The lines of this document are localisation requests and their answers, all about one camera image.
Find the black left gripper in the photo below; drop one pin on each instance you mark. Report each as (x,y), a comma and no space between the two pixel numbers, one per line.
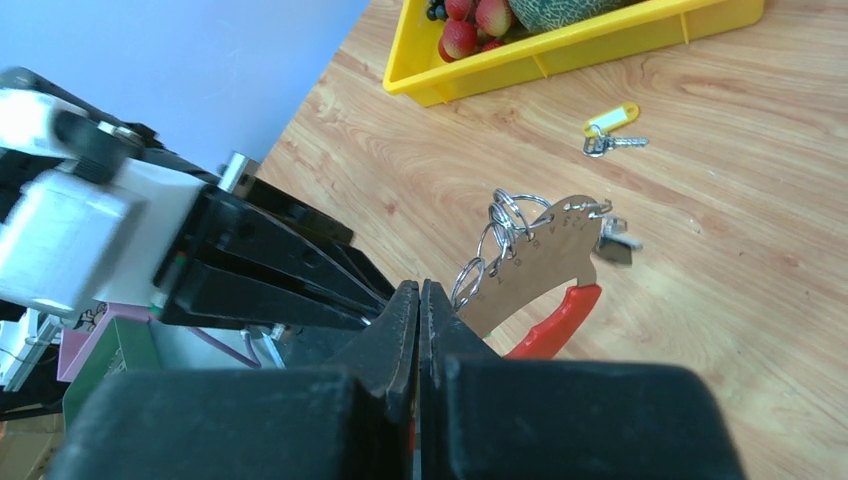
(261,259)

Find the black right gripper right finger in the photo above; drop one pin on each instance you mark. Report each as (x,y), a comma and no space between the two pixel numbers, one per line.
(485,417)

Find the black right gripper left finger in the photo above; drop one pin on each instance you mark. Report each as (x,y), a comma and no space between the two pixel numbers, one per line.
(348,418)

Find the yellow plastic fruit tray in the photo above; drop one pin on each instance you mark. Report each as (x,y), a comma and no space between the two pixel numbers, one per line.
(415,69)

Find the silver key yellow tag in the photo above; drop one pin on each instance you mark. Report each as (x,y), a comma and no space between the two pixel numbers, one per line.
(598,131)

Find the dark purple grape bunch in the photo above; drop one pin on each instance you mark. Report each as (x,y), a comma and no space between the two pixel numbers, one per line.
(436,10)

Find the red cherry bunch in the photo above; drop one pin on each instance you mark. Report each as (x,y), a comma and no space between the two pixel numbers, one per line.
(474,27)

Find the green netted melon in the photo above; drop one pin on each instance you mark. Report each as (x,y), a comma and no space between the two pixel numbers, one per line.
(541,16)

